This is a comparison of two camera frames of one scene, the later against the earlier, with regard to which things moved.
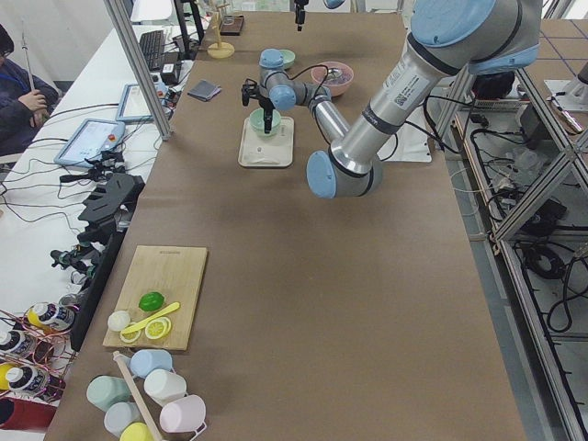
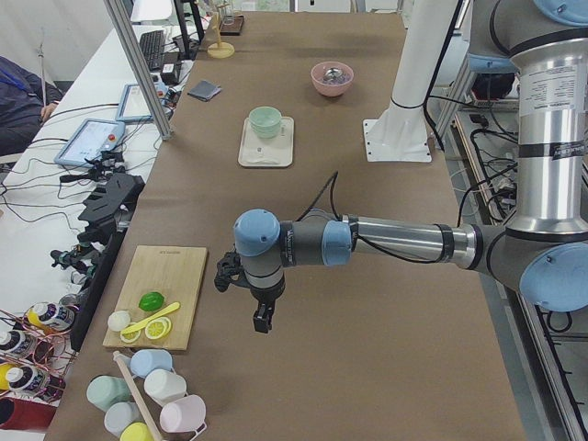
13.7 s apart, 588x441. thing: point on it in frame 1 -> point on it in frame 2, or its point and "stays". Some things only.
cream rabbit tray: x=274 y=151 stays
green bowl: x=257 y=121 stays
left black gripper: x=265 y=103 -> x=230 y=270
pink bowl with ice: x=338 y=79 stays
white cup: x=162 y=385 stays
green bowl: x=288 y=58 -> x=265 y=121
